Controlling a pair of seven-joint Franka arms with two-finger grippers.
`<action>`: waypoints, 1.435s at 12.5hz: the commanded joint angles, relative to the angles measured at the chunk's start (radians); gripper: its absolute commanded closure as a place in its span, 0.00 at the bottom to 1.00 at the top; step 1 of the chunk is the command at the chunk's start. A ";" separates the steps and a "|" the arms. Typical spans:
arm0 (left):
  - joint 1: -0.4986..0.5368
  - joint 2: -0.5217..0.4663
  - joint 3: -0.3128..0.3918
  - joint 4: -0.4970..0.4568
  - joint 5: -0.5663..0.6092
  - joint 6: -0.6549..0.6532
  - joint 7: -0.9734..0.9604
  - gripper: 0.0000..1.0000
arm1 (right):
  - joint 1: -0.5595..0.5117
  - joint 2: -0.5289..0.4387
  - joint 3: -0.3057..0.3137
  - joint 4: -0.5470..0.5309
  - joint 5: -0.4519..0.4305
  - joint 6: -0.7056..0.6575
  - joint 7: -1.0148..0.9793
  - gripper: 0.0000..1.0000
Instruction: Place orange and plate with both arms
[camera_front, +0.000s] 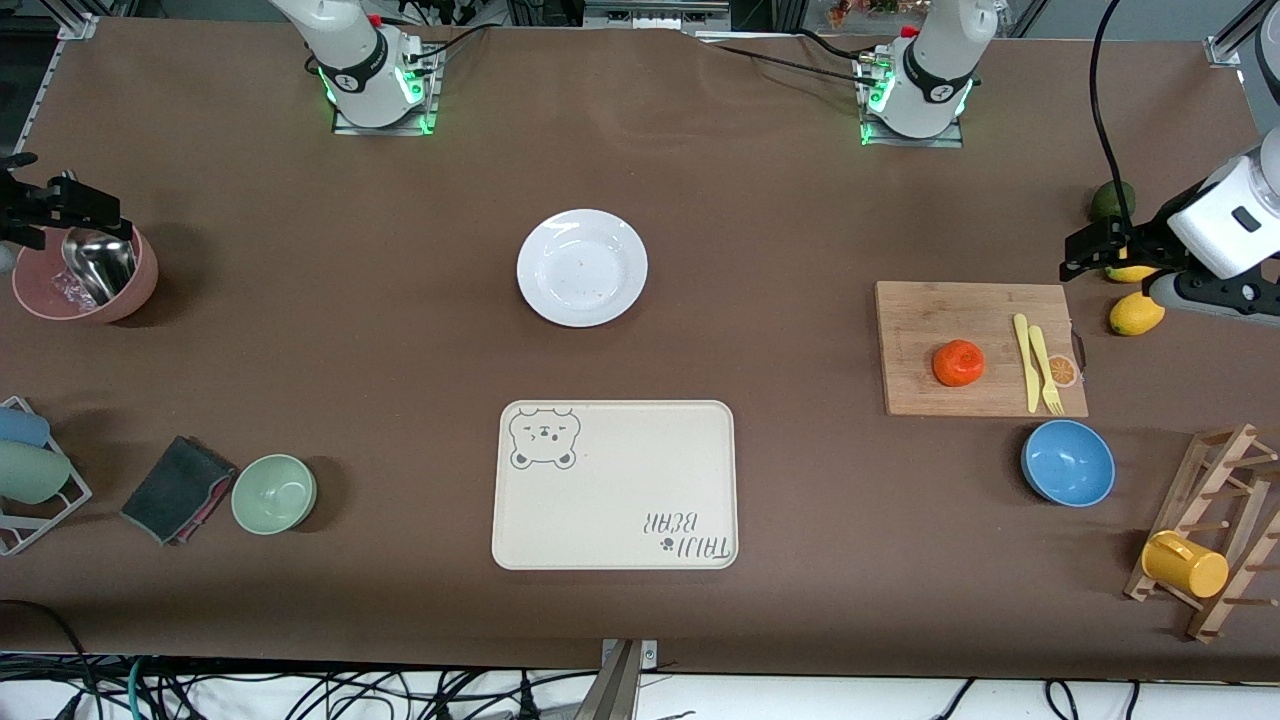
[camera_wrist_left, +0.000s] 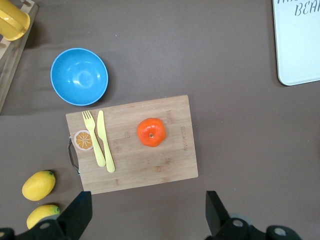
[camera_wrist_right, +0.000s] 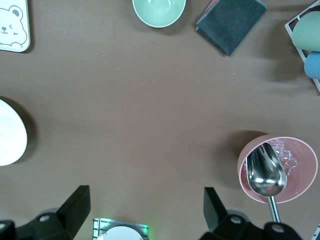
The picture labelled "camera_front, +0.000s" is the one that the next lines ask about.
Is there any white round plate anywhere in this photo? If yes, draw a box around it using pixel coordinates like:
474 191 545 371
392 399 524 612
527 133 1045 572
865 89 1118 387
516 208 649 328

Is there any green avocado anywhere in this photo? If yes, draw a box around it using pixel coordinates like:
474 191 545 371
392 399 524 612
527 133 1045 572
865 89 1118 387
1089 180 1138 223

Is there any metal scoop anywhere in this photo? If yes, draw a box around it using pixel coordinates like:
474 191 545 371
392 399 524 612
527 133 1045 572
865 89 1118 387
60 170 138 306

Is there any pink bowl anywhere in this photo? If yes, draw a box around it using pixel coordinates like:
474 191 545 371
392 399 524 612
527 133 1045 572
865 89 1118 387
12 222 159 324

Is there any yellow plastic fork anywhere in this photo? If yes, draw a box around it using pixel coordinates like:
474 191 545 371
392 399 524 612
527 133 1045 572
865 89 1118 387
1028 325 1065 416

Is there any yellow plastic knife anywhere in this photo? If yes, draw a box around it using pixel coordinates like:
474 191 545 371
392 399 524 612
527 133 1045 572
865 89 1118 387
1013 313 1042 414

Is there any wooden cutting board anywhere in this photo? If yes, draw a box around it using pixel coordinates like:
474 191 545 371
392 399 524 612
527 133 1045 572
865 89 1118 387
875 281 1090 418

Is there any blue bowl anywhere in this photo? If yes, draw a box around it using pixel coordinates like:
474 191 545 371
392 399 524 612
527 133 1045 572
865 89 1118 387
1020 419 1117 508

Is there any blue cup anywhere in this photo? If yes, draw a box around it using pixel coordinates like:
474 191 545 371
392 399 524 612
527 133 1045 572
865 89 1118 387
0 405 51 448

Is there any wooden peg rack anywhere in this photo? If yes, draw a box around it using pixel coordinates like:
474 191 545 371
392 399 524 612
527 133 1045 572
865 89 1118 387
1123 423 1280 644

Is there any pale green cup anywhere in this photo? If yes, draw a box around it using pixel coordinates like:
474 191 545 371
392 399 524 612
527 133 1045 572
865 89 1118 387
0 440 73 506

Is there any folded dark grey cloth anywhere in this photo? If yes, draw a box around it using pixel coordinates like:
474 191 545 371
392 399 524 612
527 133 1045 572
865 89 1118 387
120 435 238 547

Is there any yellow mug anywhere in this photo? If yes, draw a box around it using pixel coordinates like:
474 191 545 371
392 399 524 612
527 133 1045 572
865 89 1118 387
1141 530 1230 600

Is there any light green bowl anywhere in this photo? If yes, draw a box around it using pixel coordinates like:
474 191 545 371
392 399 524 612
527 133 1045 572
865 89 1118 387
231 454 318 536

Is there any grey metal box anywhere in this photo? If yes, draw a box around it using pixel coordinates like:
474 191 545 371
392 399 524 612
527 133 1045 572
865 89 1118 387
583 0 733 33

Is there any cream bear print tray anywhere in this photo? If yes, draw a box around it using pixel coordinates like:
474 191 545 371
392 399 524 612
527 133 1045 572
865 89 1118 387
491 399 739 572

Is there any white wire rack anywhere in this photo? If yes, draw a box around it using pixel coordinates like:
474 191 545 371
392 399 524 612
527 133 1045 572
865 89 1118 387
0 395 93 557

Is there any black base power cable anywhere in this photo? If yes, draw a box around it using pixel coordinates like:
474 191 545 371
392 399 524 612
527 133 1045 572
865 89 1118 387
700 30 886 89
398 20 493 63

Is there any black floor cable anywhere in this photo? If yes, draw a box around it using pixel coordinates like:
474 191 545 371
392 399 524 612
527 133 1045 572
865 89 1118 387
0 598 96 720

